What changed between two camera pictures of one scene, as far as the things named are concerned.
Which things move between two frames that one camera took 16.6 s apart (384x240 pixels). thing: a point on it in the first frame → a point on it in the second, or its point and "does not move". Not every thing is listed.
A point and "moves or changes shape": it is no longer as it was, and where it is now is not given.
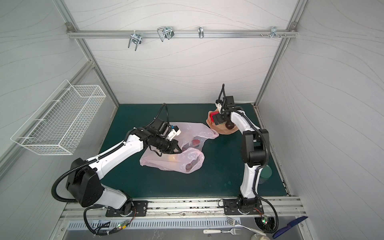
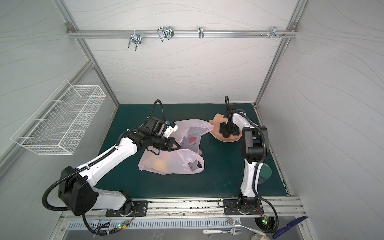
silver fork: (233, 222) does not move
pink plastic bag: (190, 141) moves or changes shape
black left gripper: (174, 143) does not move
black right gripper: (220, 118) → (229, 130)
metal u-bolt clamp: (167, 32) does not move
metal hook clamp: (134, 38) does not move
